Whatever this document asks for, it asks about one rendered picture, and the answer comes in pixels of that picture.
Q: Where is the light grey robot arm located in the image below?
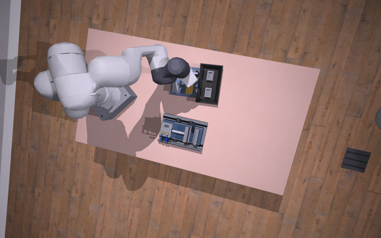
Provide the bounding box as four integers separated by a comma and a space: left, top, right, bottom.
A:
34, 42, 198, 119

